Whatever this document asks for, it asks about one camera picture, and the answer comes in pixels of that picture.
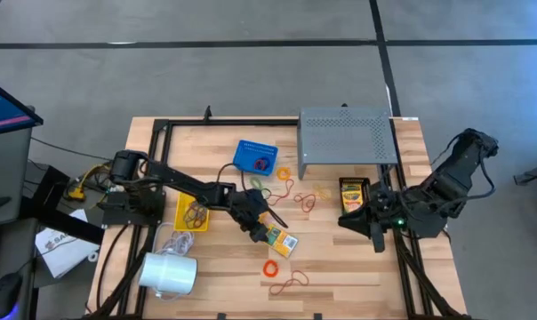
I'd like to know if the yellow plug with cable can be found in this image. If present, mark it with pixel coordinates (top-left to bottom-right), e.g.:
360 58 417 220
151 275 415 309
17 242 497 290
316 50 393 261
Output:
66 163 114 203

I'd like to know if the green coil wristband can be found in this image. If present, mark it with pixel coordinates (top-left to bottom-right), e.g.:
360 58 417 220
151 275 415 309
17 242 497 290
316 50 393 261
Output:
249 176 273 200

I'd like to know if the white cylindrical canister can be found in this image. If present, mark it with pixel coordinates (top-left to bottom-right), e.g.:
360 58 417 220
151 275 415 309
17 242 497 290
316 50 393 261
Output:
137 250 199 296

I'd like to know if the grey computer desk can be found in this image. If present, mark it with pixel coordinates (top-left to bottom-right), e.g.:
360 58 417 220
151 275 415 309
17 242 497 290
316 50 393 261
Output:
0 126 41 320

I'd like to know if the grey perforated metal riser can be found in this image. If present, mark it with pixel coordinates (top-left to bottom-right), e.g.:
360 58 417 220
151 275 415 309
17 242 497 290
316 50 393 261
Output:
297 106 399 180

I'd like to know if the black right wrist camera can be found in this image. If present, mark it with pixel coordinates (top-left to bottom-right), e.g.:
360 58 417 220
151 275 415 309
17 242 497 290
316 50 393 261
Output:
369 180 388 200

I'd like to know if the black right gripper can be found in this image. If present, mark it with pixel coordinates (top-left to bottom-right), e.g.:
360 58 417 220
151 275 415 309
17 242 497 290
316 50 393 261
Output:
338 197 405 253

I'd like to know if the red rubber band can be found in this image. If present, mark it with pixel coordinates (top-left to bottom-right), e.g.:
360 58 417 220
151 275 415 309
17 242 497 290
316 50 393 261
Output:
268 269 310 297
183 208 205 228
266 179 295 206
192 207 209 230
293 193 317 213

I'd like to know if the computer monitor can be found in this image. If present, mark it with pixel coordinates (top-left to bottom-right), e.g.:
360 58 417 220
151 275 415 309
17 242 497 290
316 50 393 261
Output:
0 74 44 139

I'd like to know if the yellow plastic basket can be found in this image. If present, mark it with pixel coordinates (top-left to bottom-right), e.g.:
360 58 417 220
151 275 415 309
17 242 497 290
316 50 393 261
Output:
173 191 211 233

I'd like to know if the black computer mouse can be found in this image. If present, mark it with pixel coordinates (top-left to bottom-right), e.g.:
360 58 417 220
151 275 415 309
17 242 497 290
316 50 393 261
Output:
0 271 24 320

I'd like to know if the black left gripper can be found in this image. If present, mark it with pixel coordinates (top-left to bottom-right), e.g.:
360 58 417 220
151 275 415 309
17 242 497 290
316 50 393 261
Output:
227 188 290 244

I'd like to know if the blue rubber band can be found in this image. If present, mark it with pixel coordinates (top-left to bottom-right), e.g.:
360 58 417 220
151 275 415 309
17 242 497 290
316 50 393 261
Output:
182 202 203 223
186 200 207 221

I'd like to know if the blue plastic basket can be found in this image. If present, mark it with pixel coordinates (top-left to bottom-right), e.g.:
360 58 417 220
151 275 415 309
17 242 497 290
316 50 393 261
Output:
232 140 279 177

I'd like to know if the black aluminium table frame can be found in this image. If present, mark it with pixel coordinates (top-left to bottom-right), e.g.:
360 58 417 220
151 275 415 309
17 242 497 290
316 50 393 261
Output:
84 116 475 320

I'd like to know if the white paper booklet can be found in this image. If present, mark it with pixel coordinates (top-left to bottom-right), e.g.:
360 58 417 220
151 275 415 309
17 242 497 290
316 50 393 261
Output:
34 208 101 280

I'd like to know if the crayon box at right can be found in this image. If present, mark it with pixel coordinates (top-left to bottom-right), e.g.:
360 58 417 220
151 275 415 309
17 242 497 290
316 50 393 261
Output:
338 176 372 216

